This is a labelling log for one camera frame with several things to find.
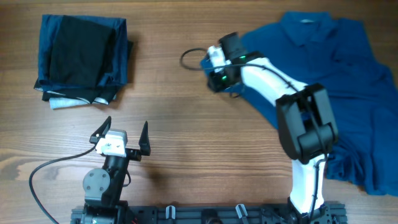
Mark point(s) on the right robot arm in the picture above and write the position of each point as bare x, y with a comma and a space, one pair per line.
305, 121

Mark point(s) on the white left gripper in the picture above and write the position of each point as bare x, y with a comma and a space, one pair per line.
101, 130

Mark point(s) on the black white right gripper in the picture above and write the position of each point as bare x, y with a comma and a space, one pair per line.
217, 84

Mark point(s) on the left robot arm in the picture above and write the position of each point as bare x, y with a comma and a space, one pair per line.
103, 186

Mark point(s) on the folded dark blue garment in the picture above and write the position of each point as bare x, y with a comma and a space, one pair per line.
118, 75

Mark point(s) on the blue polo shirt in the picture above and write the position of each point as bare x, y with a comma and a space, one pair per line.
312, 47

